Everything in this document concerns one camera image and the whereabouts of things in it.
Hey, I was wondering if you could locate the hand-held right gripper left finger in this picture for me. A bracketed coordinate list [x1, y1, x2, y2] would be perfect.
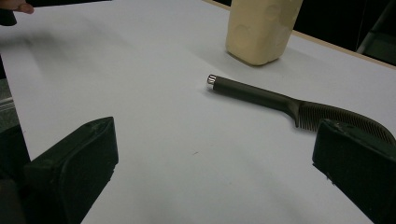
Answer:
[22, 116, 120, 224]

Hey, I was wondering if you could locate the white table mat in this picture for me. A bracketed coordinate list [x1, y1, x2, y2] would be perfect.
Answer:
[0, 0, 396, 224]

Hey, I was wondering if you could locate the cream square holder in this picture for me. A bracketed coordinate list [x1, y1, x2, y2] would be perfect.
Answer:
[225, 0, 304, 67]

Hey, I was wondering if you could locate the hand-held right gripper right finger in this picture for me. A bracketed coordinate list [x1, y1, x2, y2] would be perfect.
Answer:
[312, 119, 396, 224]

